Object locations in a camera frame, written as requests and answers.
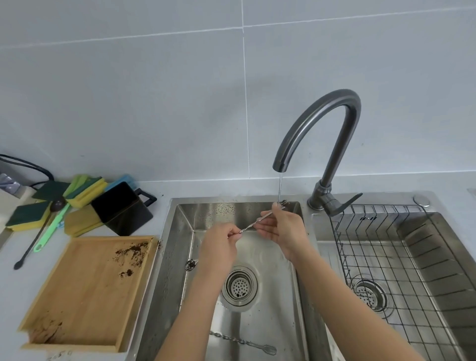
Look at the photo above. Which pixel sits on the black square container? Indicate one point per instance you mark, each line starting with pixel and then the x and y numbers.
pixel 119 212

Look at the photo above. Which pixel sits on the person's right thumb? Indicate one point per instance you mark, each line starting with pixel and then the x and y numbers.
pixel 269 215

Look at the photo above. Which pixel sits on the round metal drain strainer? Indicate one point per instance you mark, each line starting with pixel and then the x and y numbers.
pixel 368 294
pixel 240 285

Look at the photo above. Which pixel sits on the grey gooseneck faucet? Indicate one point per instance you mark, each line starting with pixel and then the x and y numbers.
pixel 336 148

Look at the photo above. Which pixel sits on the person's left forearm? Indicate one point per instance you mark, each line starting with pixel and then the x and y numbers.
pixel 193 316

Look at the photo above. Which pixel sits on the stainless steel double sink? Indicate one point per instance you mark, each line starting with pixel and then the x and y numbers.
pixel 275 327

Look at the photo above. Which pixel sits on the water stream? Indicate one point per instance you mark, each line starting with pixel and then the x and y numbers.
pixel 279 188

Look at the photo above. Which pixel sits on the person's right forearm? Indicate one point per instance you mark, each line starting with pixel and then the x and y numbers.
pixel 346 308

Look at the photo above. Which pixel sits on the dark green scouring pad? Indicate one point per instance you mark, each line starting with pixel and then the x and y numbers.
pixel 50 190

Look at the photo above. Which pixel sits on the wooden tray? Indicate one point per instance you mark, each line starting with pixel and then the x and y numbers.
pixel 85 290

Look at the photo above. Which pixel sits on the person's right hand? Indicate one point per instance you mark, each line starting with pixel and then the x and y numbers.
pixel 290 232

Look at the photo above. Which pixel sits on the person's left fingers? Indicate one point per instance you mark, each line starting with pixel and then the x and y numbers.
pixel 232 232

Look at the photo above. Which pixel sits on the round metal sink cap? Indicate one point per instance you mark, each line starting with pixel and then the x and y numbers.
pixel 421 200

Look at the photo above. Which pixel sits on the white power strip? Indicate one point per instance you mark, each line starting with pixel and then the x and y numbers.
pixel 13 186

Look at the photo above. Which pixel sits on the long black spoon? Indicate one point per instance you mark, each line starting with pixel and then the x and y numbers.
pixel 35 241

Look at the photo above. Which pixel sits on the blue sponge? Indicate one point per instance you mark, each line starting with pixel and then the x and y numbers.
pixel 124 180

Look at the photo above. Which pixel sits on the person's left hand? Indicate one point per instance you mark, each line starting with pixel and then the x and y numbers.
pixel 217 251

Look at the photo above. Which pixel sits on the thin metal fork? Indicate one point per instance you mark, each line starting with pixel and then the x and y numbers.
pixel 253 224

